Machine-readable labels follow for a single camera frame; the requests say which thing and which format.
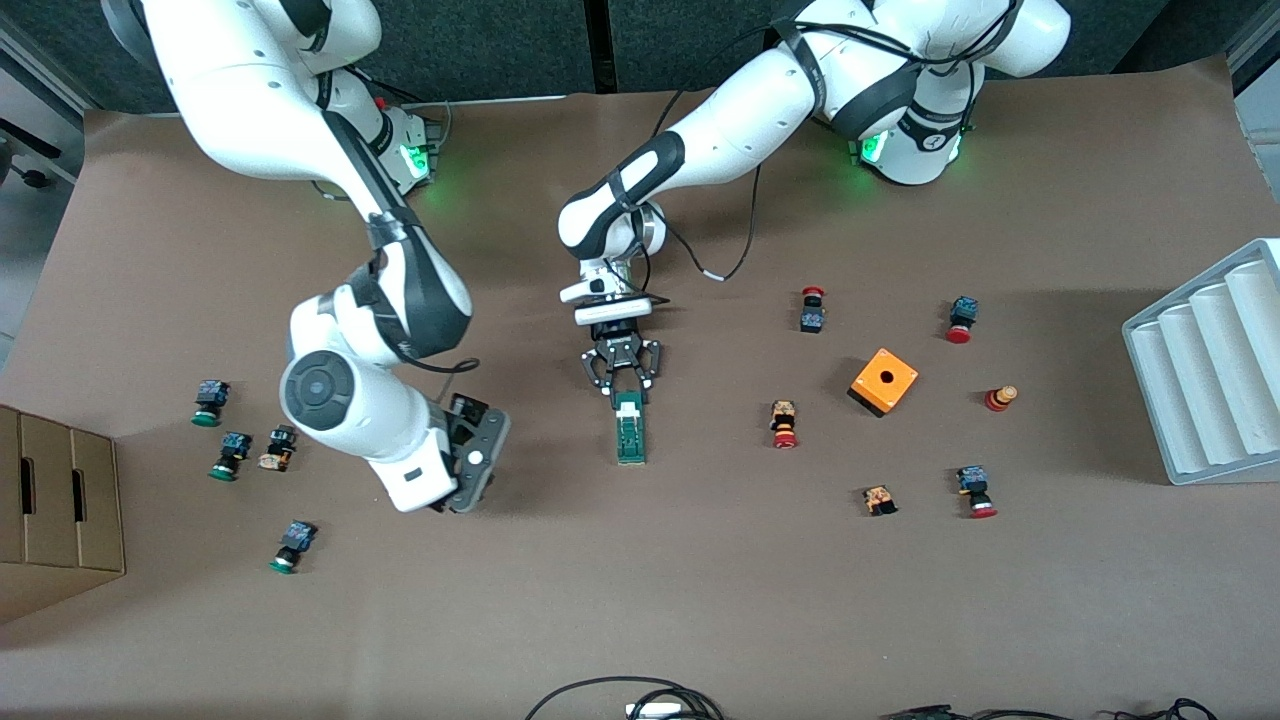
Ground brown cardboard box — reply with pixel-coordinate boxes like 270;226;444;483
0;404;127;626

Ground white ridged tray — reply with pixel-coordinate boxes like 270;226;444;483
1121;238;1280;487

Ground green load switch white handle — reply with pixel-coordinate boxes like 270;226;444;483
614;392;649;467

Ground black chair leg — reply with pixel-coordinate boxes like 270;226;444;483
0;118;58;191

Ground black vertical divider strip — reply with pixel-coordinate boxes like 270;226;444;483
585;0;618;94

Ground black looped cable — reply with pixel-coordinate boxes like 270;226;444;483
525;676;726;720

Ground black orange push button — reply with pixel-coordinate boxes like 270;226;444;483
257;425;299;472

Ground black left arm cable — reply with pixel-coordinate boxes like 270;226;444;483
650;85;763;284

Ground black right base cables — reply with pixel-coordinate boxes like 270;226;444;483
378;88;453;156

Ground green push button blue block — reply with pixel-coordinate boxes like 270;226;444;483
208;431;253;482
191;379;232;428
268;520;319;575

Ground orange button enclosure box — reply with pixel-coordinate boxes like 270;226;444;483
848;347;920;419

